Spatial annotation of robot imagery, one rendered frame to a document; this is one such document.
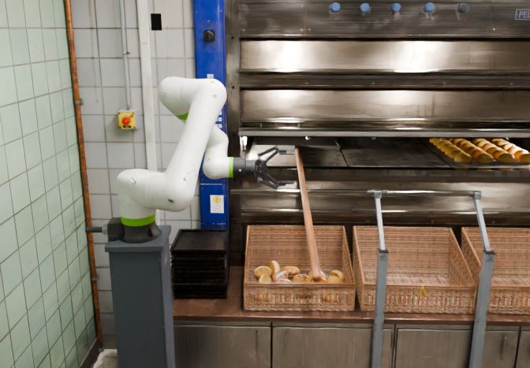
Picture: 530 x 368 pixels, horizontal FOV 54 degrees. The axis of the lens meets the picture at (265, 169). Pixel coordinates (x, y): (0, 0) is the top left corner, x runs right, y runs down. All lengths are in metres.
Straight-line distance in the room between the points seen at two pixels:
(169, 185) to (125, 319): 0.55
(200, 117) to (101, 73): 1.18
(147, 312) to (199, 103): 0.79
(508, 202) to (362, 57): 1.17
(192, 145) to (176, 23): 1.14
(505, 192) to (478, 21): 0.96
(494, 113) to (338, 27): 0.95
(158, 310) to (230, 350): 0.82
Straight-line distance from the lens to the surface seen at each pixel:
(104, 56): 2.96
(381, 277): 2.51
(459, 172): 3.07
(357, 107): 2.86
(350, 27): 2.84
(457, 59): 2.95
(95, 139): 3.05
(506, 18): 3.05
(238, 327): 2.68
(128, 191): 1.87
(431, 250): 3.11
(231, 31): 2.82
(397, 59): 2.87
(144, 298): 1.99
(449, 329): 2.80
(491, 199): 3.18
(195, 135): 1.86
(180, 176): 1.79
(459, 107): 2.99
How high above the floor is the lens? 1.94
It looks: 15 degrees down
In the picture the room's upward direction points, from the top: straight up
